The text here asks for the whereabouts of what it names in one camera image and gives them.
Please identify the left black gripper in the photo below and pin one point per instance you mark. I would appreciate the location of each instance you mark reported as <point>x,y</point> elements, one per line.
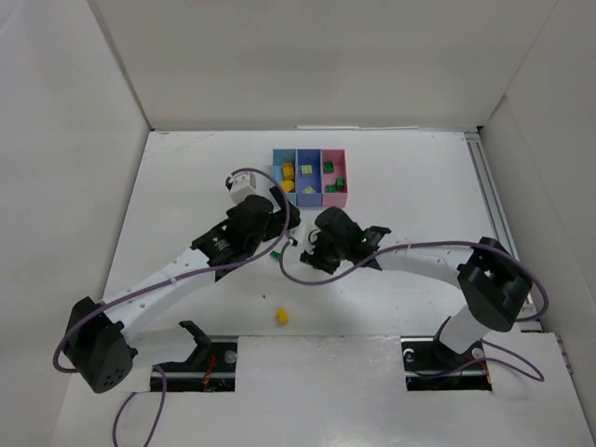
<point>283,216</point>

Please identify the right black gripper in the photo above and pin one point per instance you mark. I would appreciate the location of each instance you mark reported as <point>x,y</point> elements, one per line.
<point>318,257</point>

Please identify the yellow rounded lego brick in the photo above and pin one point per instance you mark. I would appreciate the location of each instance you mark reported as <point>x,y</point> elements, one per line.
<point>288,186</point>

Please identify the yellow arch lego brick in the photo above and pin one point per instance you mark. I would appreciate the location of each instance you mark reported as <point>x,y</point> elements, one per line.
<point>288,172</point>

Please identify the green number lego brick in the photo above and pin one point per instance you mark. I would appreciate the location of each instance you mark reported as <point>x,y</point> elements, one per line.
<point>328,167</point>

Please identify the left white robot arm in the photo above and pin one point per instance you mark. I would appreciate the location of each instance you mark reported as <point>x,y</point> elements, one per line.
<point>104,341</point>

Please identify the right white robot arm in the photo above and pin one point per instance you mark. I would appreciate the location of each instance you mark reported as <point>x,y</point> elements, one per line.
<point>493,284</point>

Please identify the light blue container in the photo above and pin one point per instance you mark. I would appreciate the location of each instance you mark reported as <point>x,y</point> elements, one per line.
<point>279,157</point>

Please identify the pink container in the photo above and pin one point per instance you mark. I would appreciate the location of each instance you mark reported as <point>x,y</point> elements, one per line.
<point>337,199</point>

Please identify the small yellow lego brick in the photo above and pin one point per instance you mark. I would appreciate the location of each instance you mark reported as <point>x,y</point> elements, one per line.
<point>282,316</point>

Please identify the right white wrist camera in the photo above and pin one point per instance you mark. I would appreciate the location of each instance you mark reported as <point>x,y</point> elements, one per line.
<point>305,235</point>

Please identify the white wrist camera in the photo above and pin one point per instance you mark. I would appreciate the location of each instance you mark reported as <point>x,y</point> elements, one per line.
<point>305,235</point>
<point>240,186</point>

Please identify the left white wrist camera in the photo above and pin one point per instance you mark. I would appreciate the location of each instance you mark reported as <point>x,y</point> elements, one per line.
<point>240,186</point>

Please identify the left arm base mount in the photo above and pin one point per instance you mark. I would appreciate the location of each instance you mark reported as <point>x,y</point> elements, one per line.
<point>209,368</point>

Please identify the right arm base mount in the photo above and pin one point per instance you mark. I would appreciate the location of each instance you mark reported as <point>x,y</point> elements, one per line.
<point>429,366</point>

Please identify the aluminium rail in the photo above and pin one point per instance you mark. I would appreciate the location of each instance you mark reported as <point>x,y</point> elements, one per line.
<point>498,220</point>

